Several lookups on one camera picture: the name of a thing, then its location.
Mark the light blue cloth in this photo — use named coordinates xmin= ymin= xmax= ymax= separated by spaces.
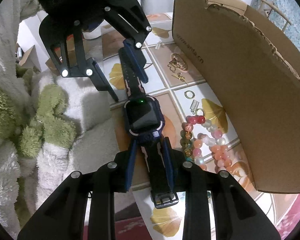
xmin=255 ymin=0 xmax=300 ymax=63

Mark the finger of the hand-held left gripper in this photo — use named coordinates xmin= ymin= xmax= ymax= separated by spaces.
xmin=104 ymin=0 xmax=152 ymax=84
xmin=39 ymin=14 xmax=120 ymax=103

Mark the dark blue smartwatch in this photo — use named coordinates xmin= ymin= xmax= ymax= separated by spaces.
xmin=118 ymin=47 xmax=181 ymax=210

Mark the gold chain necklace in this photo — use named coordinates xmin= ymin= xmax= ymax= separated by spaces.
xmin=167 ymin=53 xmax=190 ymax=72

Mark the large cardboard box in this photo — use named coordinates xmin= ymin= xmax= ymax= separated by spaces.
xmin=172 ymin=0 xmax=300 ymax=200

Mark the white fluffy blanket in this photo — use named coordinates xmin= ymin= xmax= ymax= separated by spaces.
xmin=0 ymin=0 xmax=125 ymax=238

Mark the green plush toy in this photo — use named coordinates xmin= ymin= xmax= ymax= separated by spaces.
xmin=0 ymin=65 xmax=77 ymax=158

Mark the red and white beaded bracelet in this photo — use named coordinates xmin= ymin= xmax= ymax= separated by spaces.
xmin=186 ymin=115 xmax=227 ymax=145

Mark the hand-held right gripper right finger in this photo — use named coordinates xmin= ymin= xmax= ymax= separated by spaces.
xmin=164 ymin=137 xmax=282 ymax=240

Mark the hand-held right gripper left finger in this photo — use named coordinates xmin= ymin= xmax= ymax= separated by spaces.
xmin=17 ymin=139 xmax=138 ymax=240

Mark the small cardboard box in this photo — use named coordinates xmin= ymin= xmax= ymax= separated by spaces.
xmin=16 ymin=44 xmax=42 ymax=73

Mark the gold earring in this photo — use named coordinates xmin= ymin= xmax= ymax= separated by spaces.
xmin=172 ymin=72 xmax=187 ymax=83

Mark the wooden chair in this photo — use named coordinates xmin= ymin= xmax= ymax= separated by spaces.
xmin=261 ymin=0 xmax=290 ymax=32

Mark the amber beaded bracelet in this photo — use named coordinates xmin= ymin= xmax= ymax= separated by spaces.
xmin=180 ymin=122 xmax=193 ymax=159

